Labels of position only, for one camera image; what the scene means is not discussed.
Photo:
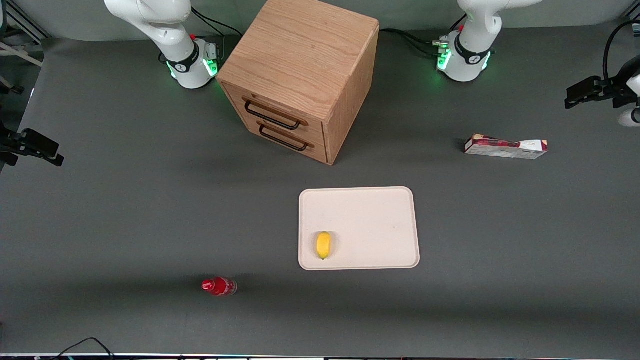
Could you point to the red plastic bottle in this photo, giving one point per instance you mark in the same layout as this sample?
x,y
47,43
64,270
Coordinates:
x,y
218,286

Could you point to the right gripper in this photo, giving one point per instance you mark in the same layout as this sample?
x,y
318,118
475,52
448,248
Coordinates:
x,y
11,144

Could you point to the wooden drawer cabinet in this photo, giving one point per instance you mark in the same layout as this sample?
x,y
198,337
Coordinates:
x,y
300,55

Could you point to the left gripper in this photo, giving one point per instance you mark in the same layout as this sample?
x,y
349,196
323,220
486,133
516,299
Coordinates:
x,y
613,90

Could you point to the yellow lemon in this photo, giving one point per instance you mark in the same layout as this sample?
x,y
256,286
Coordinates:
x,y
323,245

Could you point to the metal frame profile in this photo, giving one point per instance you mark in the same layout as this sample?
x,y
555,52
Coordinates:
x,y
22,30

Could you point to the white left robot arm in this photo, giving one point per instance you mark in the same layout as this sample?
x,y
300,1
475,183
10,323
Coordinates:
x,y
475,30

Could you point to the beige plastic tray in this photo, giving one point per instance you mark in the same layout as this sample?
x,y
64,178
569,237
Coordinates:
x,y
370,225

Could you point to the wooden drawer front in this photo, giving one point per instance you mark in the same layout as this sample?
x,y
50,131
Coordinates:
x,y
300,145
280,107

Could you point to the red cookie box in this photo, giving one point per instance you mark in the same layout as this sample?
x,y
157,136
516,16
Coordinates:
x,y
505,147

